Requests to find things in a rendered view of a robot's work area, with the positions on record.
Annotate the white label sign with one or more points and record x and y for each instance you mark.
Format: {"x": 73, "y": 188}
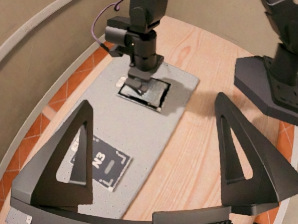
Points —
{"x": 120, "y": 82}
{"x": 28, "y": 219}
{"x": 75, "y": 145}

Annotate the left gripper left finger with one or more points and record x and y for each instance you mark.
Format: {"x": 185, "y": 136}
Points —
{"x": 36, "y": 183}

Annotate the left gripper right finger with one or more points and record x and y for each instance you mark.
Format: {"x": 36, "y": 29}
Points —
{"x": 274, "y": 179}

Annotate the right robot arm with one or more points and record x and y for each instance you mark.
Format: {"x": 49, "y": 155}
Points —
{"x": 282, "y": 14}

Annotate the black rectangular nest frame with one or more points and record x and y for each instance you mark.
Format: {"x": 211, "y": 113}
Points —
{"x": 109, "y": 163}

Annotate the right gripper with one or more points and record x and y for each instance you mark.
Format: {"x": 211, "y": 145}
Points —
{"x": 143, "y": 69}

